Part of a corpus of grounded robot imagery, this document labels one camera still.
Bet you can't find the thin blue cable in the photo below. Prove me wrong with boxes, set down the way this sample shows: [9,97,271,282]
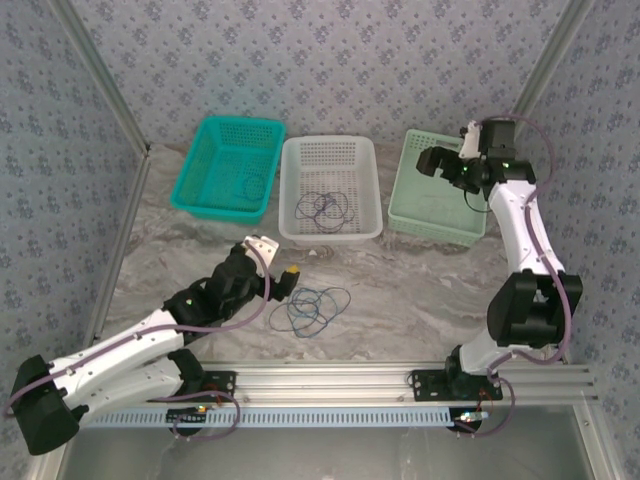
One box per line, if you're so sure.
[285,286,352,340]

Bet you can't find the thin dark green cable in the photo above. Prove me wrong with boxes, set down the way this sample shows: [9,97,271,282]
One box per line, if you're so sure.
[219,174,269,202]

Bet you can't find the white plastic basket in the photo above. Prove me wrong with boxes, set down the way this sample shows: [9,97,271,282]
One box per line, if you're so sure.
[278,134,385,245]

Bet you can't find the mint green plastic basket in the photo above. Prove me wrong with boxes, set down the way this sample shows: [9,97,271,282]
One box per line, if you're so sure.
[387,128,494,247]

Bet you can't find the small control board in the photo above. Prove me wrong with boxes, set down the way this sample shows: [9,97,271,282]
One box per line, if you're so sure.
[166,405,211,435]
[449,407,490,435]

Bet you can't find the teal plastic basket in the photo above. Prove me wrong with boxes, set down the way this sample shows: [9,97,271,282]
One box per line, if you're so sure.
[169,115,288,226]

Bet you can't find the grey metal panel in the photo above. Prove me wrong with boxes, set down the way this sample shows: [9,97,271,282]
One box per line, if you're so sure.
[49,405,609,480]

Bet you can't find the black right camera cable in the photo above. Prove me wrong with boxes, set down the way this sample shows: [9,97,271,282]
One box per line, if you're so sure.
[462,188,490,215]

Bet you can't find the purple left arm harness cable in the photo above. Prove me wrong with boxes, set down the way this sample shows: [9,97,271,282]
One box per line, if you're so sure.
[2,247,274,442]

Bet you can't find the purple arm harness cable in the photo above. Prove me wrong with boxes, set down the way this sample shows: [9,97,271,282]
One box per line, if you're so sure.
[2,247,274,442]
[452,113,574,440]

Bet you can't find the purple right arm harness cable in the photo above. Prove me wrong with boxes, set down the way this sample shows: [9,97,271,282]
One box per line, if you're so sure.
[452,113,574,440]

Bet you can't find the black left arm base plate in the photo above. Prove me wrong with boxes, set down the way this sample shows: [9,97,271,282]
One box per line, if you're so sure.
[145,369,237,404]

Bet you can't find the aluminium mounting rail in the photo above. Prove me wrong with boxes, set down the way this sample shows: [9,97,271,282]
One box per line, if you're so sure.
[54,363,599,405]

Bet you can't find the aluminium frame post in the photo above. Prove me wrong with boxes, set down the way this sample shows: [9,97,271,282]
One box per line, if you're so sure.
[49,0,151,154]
[497,0,596,149]

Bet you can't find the slotted pale blue cable duct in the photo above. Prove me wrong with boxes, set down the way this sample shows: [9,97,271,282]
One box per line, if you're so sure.
[73,405,454,429]

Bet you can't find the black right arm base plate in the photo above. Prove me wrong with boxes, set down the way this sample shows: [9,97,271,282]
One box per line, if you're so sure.
[410,368,504,404]

